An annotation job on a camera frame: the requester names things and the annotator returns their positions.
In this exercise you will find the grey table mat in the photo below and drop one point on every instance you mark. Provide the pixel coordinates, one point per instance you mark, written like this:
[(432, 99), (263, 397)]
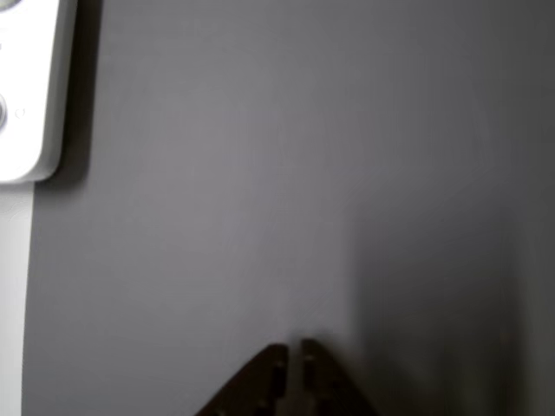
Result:
[(217, 173)]

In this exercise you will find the white tray with round dimples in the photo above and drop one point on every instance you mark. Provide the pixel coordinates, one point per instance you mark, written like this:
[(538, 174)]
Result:
[(26, 86)]

